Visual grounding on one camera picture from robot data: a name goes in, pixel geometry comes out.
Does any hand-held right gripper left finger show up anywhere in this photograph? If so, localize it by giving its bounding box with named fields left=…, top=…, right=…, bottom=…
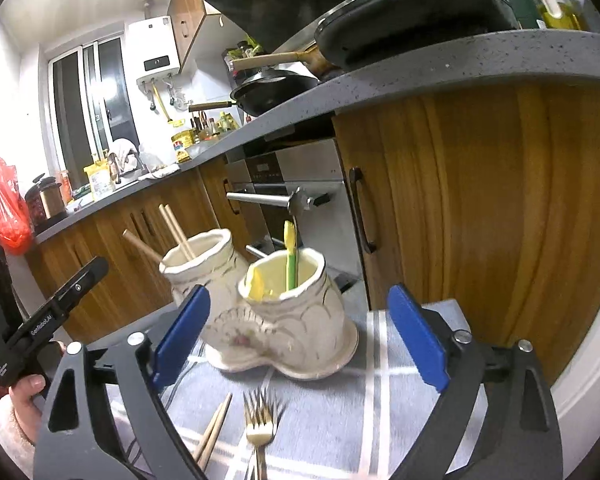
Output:
left=34, top=284, right=212, bottom=480

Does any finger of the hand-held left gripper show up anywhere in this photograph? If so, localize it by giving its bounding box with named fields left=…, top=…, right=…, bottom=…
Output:
left=55, top=256, right=110, bottom=314

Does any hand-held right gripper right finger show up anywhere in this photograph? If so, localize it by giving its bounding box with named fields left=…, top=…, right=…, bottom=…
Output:
left=386, top=283, right=564, bottom=480

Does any wooden chopstick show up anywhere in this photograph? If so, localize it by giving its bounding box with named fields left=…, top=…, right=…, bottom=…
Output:
left=192, top=402, right=226, bottom=463
left=158, top=203, right=197, bottom=262
left=198, top=392, right=234, bottom=467
left=122, top=229, right=167, bottom=267

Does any cream ceramic double utensil holder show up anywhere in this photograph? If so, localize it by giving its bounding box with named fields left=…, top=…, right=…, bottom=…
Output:
left=158, top=228, right=360, bottom=381

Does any gold fork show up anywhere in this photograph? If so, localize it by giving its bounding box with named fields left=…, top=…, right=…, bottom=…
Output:
left=243, top=388, right=287, bottom=480

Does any yellow green utensil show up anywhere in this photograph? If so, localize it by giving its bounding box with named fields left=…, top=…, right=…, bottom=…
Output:
left=283, top=219, right=299, bottom=292

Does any person's left hand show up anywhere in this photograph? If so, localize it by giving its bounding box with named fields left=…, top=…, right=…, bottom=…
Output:
left=8, top=375, right=49, bottom=444

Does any wide wooden cabinet with several doors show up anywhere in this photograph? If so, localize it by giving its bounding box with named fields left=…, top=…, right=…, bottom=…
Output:
left=24, top=159, right=242, bottom=347

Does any yellow food bag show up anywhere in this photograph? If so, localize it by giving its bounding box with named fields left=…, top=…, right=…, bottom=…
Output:
left=83, top=159, right=116, bottom=197

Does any grey plaid cloth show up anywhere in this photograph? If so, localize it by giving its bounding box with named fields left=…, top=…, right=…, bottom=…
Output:
left=85, top=299, right=487, bottom=480

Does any red plastic bag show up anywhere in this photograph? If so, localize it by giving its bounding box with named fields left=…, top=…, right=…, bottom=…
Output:
left=0, top=152, right=34, bottom=256

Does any white cloth on faucet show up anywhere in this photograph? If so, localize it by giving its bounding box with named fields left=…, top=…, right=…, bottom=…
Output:
left=107, top=137, right=141, bottom=172

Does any wooden cabinet with one door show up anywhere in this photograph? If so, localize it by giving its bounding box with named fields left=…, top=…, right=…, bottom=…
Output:
left=331, top=79, right=600, bottom=387

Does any yellow cooking oil bottle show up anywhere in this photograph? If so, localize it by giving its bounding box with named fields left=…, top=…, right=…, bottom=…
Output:
left=170, top=129, right=196, bottom=164

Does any sliding glass window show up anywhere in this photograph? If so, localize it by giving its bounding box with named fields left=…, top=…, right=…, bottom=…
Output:
left=47, top=34, right=142, bottom=177

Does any stainless steel oven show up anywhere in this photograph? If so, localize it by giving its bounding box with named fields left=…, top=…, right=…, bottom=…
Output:
left=224, top=137, right=365, bottom=295

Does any white water heater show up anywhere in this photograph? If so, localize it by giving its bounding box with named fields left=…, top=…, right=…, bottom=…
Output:
left=126, top=17, right=182, bottom=88

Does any grey speckled kitchen countertop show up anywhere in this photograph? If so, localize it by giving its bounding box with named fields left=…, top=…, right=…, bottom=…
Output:
left=31, top=29, right=600, bottom=247

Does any black griddle pan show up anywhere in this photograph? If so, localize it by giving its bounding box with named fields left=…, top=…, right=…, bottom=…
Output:
left=313, top=0, right=524, bottom=74

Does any dark green appliance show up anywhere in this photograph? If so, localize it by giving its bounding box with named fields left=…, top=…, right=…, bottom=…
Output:
left=487, top=0, right=542, bottom=32

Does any white door frame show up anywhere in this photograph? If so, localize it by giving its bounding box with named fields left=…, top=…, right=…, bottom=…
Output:
left=549, top=237, right=600, bottom=480

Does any black wok with wooden handle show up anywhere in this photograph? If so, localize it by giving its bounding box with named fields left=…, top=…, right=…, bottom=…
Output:
left=187, top=69, right=322, bottom=117

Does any brown pan with wooden handle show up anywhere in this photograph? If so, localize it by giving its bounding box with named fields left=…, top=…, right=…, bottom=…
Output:
left=228, top=41, right=342, bottom=79

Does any wooden wall cabinet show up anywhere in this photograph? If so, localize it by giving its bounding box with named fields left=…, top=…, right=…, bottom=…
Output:
left=167, top=0, right=217, bottom=74

